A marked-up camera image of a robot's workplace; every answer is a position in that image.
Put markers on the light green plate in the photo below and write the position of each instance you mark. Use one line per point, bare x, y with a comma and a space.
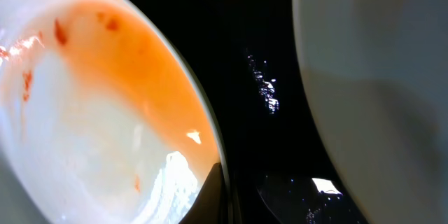
102, 120
375, 76

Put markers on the light green plate front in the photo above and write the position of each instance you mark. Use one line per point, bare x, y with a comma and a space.
102, 120

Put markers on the black round tray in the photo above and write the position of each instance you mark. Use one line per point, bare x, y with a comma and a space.
243, 55

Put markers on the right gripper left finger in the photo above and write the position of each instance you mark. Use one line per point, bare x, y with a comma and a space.
211, 204

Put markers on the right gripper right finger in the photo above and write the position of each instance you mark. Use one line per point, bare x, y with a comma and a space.
304, 199

